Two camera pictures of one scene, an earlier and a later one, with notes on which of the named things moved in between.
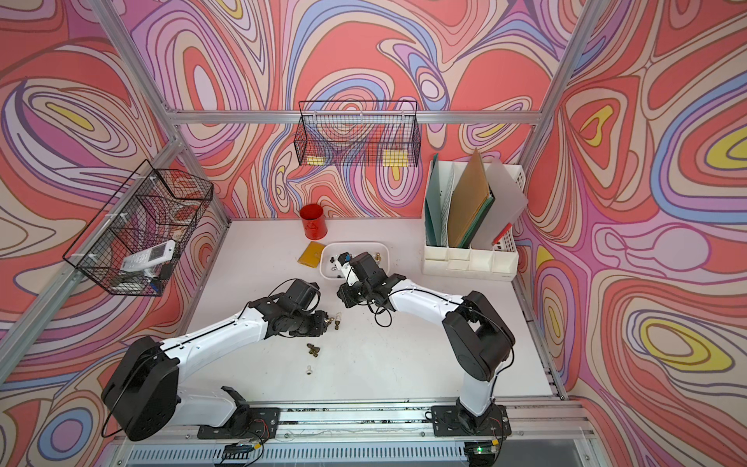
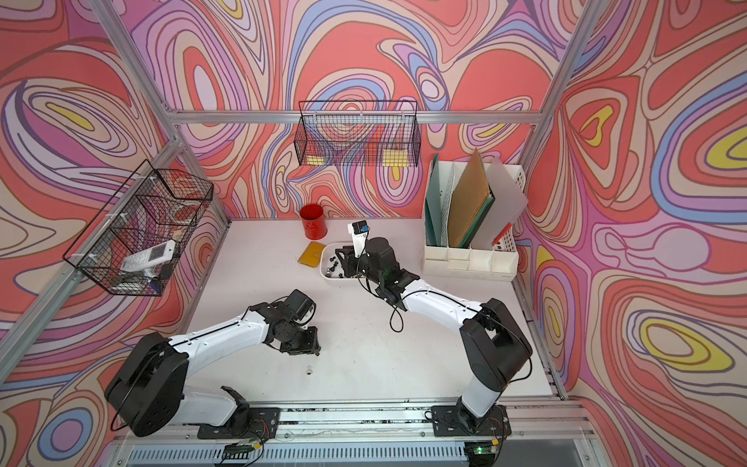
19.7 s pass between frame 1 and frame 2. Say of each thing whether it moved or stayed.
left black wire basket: stayed
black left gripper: moved
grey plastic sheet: stayed
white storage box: stayed
